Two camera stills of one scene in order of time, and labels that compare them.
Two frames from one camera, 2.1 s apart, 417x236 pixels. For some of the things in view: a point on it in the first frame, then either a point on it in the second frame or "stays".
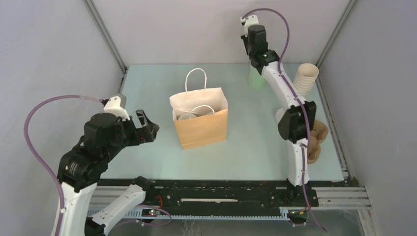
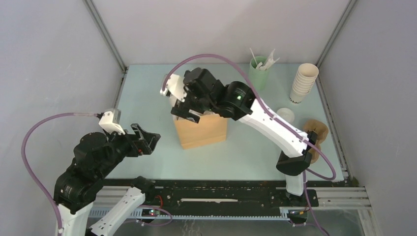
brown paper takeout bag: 200,116 stays
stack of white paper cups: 306,76 stays
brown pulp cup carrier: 318,135 stays
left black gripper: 141,134 -> 147,142
